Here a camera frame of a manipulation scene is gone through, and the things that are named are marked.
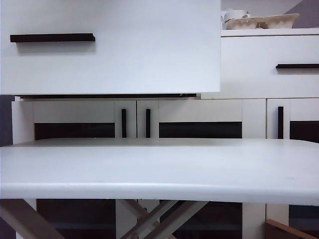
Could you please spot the white cabinet door dark window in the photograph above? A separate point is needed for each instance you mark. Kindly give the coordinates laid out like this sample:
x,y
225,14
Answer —
x,y
199,109
74,109
301,109

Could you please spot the white tape roll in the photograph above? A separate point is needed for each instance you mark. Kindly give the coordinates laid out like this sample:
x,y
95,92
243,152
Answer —
x,y
234,14

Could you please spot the brown table leg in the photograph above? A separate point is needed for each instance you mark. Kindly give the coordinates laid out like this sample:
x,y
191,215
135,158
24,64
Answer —
x,y
25,221

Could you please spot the beige paper pulp egg tray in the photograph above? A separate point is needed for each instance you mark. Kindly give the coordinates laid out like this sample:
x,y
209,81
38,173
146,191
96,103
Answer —
x,y
251,23

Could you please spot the white sideboard cabinet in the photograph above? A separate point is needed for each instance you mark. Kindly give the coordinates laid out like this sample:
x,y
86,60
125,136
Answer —
x,y
249,32

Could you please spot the brown wooden board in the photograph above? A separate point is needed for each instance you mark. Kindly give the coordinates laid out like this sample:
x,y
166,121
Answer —
x,y
279,230

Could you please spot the white crossed table leg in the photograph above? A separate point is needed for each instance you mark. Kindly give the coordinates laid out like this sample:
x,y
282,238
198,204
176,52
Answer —
x,y
178,210
136,207

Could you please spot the white cabinet drawer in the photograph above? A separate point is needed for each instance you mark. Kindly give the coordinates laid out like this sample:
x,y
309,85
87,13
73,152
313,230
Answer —
x,y
249,74
124,62

